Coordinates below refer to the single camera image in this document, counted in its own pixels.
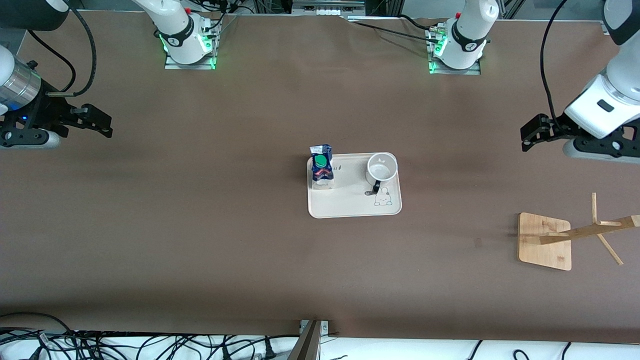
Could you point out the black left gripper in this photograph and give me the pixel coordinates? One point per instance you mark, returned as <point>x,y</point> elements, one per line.
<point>558,125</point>

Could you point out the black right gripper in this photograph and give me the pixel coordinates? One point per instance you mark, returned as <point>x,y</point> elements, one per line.
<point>44,111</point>

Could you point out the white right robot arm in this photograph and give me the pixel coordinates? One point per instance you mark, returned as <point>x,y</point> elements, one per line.
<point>175,25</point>

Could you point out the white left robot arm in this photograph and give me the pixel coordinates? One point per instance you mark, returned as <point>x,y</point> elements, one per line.
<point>620,80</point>

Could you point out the cream rabbit print tray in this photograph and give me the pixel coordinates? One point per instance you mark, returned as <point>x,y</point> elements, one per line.
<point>350,202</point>

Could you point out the wooden mug stand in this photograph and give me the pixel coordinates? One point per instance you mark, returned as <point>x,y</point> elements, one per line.
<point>542,247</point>

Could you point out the grey device at table edge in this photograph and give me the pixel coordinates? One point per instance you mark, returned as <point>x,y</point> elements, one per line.
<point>327,9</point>

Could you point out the aluminium profile bar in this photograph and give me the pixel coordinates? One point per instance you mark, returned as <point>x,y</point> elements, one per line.
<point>307,345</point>

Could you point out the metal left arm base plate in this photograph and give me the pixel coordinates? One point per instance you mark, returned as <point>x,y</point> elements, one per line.
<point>475,70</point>

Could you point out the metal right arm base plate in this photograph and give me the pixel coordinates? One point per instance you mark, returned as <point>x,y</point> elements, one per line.
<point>172,65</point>

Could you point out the grey metal bracket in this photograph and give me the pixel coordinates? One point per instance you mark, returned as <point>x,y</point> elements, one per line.
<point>325,327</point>

